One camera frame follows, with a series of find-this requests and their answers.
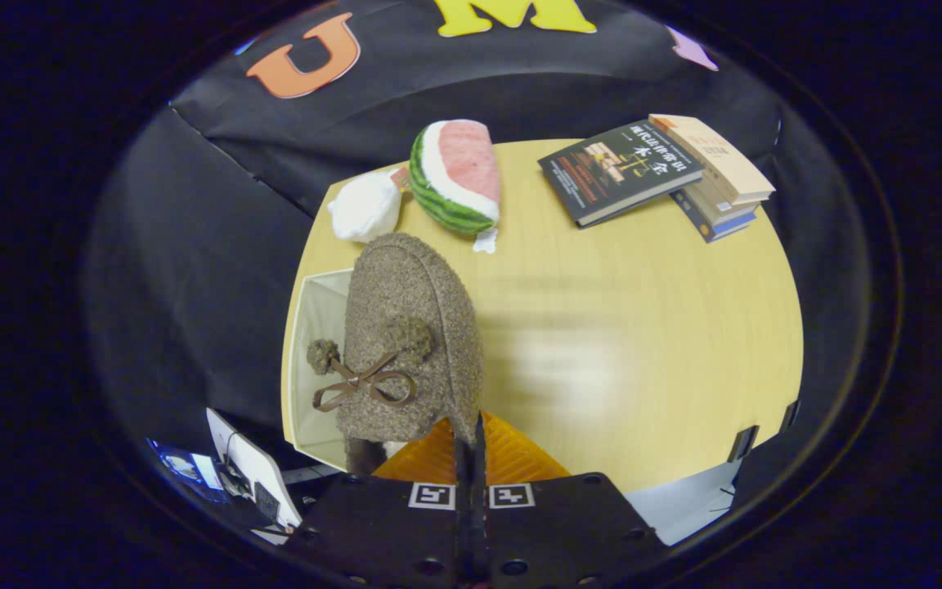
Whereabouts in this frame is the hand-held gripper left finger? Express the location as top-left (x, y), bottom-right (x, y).
top-left (285, 416), bottom-right (476, 588)

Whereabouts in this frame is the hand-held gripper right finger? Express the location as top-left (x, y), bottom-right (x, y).
top-left (475, 409), bottom-right (672, 588)

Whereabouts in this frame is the white fabric storage box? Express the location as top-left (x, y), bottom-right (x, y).
top-left (285, 268), bottom-right (357, 474)

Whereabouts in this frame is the brown fuzzy shoe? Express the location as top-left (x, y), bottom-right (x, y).
top-left (306, 232), bottom-right (484, 477)

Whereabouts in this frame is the white flat device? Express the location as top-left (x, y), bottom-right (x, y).
top-left (205, 407), bottom-right (303, 538)

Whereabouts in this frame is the lit blue screen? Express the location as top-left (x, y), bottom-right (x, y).
top-left (148, 438), bottom-right (227, 504)

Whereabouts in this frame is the white plush toy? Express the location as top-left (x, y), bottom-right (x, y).
top-left (327, 168), bottom-right (410, 244)

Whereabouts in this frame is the blue cover book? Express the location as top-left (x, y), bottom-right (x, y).
top-left (671, 191), bottom-right (758, 244)

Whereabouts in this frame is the pale grey book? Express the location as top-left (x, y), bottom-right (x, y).
top-left (688, 176), bottom-right (760, 227)

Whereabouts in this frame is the black cover book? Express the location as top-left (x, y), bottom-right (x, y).
top-left (538, 120), bottom-right (705, 228)

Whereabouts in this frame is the watermelon slice plush toy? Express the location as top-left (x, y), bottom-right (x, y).
top-left (408, 119), bottom-right (502, 254)

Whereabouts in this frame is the beige cover book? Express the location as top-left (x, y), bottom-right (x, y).
top-left (649, 114), bottom-right (776, 205)

